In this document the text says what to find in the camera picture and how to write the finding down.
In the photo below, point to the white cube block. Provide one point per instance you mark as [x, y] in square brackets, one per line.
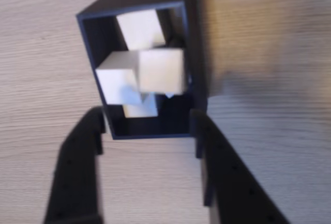
[142, 30]
[161, 70]
[113, 79]
[141, 110]

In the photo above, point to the black open box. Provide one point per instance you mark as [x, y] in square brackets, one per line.
[199, 40]

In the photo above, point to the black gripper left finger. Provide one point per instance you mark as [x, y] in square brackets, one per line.
[75, 177]

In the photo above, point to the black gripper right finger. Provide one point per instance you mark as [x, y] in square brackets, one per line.
[232, 187]

